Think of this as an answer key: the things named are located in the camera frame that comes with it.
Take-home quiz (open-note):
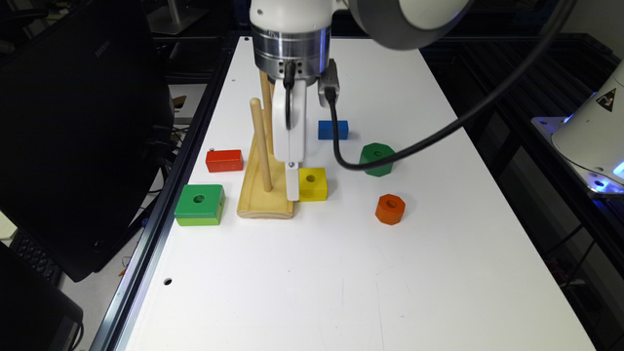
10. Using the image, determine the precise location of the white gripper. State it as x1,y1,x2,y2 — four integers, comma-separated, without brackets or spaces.
272,79,307,202

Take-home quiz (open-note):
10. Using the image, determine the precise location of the yellow square block with hole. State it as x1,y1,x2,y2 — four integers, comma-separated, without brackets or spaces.
299,168,328,202

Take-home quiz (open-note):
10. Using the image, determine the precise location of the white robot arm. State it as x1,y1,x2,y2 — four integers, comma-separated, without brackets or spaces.
250,0,472,201

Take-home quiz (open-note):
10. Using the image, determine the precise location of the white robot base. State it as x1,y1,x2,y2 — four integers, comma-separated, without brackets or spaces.
531,64,623,198

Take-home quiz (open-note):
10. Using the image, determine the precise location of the blue rectangular block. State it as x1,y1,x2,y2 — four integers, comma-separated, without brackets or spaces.
317,120,349,140

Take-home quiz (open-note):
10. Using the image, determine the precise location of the red rectangular block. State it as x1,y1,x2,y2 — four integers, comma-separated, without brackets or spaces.
205,149,244,173

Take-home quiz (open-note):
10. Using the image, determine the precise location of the green octagonal block with hole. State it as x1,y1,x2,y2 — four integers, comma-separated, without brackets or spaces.
358,142,397,177

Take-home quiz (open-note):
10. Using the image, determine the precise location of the green square block with hole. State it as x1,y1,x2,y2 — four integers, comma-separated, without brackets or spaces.
175,184,225,226

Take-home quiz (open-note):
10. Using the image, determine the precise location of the orange octagonal block with hole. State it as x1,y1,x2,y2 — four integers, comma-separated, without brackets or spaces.
375,194,406,225

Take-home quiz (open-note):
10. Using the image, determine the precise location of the wooden peg base board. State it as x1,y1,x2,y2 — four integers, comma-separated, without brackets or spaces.
237,137,293,219

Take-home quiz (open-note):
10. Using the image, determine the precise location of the middle wooden peg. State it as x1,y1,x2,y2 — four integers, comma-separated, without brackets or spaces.
260,71,274,154

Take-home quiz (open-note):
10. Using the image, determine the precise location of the wooden peg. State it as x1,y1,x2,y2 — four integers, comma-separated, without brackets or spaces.
260,71,274,154
250,97,273,192

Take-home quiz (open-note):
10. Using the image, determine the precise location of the front wooden peg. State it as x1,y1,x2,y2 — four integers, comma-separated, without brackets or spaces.
250,97,273,192

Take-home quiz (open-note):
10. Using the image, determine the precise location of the monitor stand base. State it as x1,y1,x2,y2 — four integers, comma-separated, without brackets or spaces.
147,0,209,35

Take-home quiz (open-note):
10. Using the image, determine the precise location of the black computer monitor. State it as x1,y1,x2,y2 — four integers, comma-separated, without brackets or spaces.
1,0,174,282

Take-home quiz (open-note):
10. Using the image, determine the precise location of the black keyboard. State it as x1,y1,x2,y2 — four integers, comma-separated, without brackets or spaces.
9,230,62,287

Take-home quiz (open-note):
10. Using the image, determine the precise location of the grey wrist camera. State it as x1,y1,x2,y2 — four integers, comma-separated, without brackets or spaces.
317,58,340,108

